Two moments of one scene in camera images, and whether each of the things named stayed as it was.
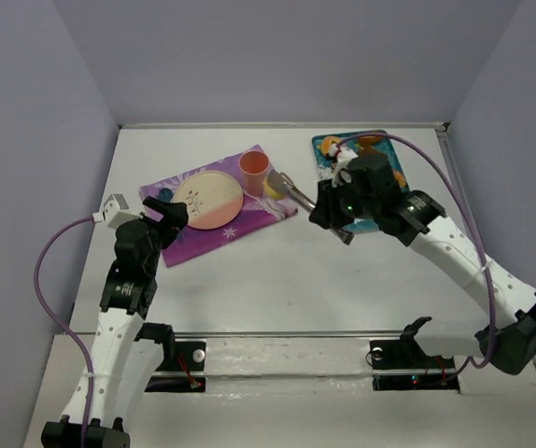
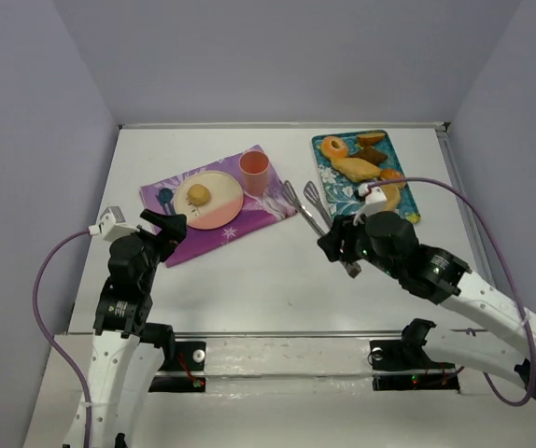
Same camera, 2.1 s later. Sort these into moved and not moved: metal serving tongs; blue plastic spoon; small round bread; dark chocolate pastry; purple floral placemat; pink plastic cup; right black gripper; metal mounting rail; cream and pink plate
Moved: small round bread; metal serving tongs; right black gripper
Not moved: metal mounting rail; pink plastic cup; cream and pink plate; dark chocolate pastry; blue plastic spoon; purple floral placemat
